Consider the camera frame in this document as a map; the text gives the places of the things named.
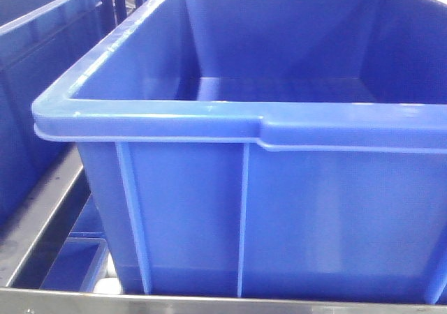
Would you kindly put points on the blue bin upper shelf right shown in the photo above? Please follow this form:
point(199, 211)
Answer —
point(284, 149)

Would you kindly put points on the blue bin shelf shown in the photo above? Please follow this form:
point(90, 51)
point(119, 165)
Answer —
point(40, 40)
point(284, 149)

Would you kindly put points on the small blue bin below shelf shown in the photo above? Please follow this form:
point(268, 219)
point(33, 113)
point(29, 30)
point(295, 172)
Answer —
point(73, 266)

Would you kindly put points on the blue bin upper shelf left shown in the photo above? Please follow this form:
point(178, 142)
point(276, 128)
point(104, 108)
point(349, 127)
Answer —
point(40, 40)

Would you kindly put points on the stainless steel shelf frame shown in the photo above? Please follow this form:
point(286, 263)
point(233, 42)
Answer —
point(35, 232)

